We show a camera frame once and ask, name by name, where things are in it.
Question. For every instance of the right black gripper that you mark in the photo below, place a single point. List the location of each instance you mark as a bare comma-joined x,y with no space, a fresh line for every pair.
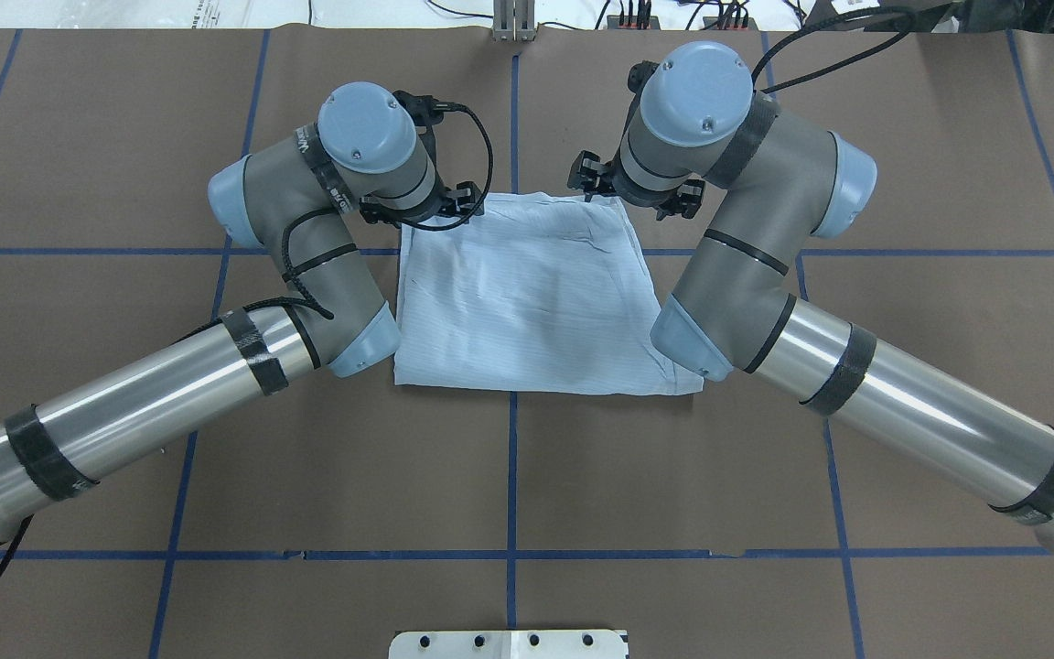
687,197

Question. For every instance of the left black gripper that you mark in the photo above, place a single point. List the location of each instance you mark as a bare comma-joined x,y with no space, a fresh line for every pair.
466,197

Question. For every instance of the light blue button shirt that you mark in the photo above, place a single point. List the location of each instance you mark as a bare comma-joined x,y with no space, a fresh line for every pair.
537,294

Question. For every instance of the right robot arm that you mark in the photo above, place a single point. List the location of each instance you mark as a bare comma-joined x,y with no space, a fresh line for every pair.
697,118

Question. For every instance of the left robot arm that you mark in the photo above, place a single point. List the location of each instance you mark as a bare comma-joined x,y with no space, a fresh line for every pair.
368,151

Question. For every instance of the aluminium frame post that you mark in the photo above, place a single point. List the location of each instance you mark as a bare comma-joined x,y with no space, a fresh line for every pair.
514,21

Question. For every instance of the white central pedestal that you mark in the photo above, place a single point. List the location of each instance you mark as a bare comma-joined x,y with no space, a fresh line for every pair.
547,643

